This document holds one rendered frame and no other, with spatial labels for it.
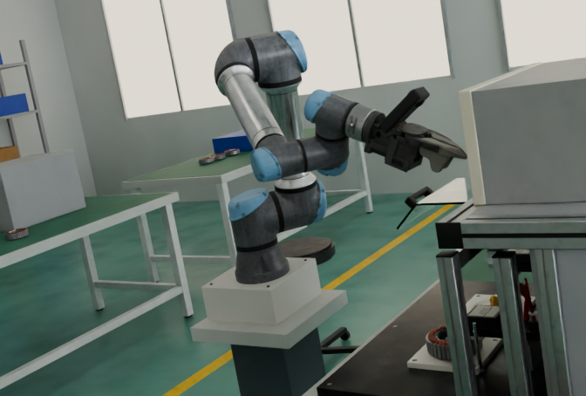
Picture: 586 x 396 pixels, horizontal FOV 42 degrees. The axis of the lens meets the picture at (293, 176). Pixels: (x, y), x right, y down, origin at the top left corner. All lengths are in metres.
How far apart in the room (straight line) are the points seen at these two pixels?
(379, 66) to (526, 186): 5.57
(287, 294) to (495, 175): 0.86
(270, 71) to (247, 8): 5.65
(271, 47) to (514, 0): 4.57
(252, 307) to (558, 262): 1.00
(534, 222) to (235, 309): 1.06
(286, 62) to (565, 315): 0.99
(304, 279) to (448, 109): 4.65
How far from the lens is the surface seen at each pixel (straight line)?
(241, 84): 1.84
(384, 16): 6.82
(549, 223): 1.25
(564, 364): 1.33
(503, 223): 1.27
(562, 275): 1.28
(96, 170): 9.45
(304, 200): 2.06
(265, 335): 2.00
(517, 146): 1.35
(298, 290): 2.11
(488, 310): 1.58
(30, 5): 9.29
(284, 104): 1.99
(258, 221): 2.04
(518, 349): 1.36
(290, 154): 1.65
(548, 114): 1.32
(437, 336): 1.64
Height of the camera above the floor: 1.44
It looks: 9 degrees down
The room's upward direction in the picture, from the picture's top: 10 degrees counter-clockwise
